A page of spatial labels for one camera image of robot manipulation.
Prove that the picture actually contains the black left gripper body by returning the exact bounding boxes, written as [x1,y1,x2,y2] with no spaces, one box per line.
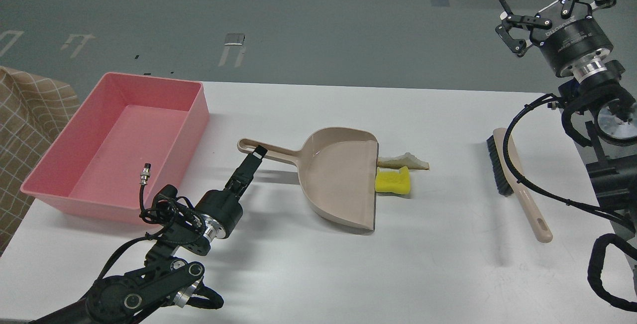
[195,190,243,239]

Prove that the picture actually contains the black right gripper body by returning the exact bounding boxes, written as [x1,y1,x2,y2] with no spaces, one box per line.
[530,4,614,78]

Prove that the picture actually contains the beige plastic dustpan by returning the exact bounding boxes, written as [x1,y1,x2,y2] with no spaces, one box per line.
[237,127,379,232]

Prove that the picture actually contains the beige hand brush black bristles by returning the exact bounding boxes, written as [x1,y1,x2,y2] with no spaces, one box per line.
[486,127,553,244]

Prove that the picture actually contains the yellow sponge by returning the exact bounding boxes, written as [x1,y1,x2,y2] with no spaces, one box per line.
[375,167,412,195]

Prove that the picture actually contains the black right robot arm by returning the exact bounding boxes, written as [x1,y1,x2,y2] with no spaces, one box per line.
[486,0,636,243]

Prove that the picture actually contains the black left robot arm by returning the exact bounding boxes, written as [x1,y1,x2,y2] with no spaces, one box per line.
[35,145,267,324]

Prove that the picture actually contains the pink plastic bin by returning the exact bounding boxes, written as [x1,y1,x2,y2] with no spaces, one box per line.
[21,72,210,225]

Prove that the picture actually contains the silver floor outlet plate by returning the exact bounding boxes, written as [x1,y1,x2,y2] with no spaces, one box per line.
[224,33,246,46]

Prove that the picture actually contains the brown checkered cloth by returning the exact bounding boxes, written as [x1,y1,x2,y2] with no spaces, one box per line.
[0,66,80,251]

